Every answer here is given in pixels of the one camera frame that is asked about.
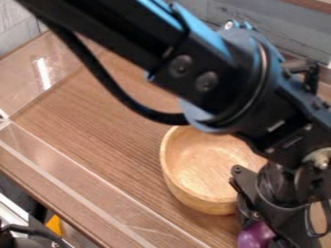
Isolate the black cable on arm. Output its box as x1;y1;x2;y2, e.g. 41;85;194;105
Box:
38;18;191;126

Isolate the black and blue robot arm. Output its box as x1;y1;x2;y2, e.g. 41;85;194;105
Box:
18;0;331;248

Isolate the brown wooden bowl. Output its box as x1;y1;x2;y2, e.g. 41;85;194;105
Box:
159;126;267;215

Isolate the purple toy eggplant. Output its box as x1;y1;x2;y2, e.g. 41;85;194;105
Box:
238;222;275;248

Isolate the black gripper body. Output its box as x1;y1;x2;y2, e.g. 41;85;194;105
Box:
227;125;331;248

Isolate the clear acrylic front wall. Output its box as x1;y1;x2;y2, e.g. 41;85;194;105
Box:
0;119;210;248

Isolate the black cable lower left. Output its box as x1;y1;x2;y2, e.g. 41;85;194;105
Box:
0;224;66;248

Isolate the yellow and black equipment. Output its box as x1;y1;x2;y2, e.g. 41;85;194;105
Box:
42;213;83;248

